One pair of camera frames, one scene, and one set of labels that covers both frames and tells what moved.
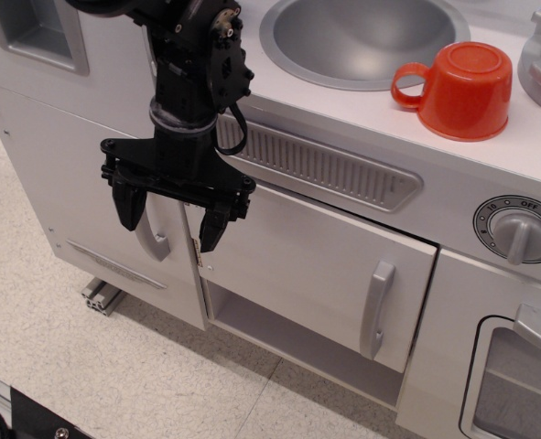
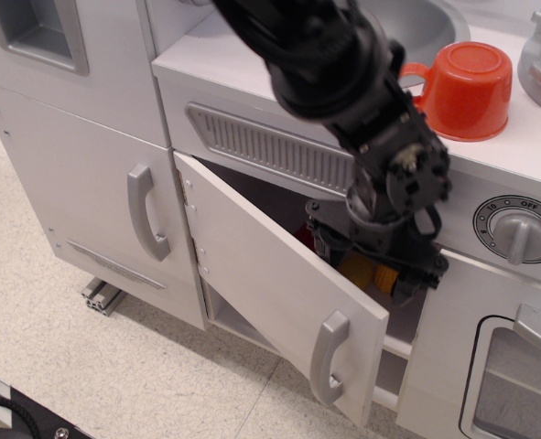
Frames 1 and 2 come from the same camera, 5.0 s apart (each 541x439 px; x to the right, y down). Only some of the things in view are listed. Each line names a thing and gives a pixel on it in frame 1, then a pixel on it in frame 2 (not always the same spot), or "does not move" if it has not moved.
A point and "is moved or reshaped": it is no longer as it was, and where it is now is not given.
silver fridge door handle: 156,245 does not move
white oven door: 474,374 does not move
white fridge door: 59,155 does not move
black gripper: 177,163 -> 401,247
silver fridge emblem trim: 102,259 does not move
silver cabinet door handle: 373,337 -> 327,389
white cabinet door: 359,283 is moved or reshaped
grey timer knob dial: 523,230 does not move
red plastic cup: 464,93 does not move
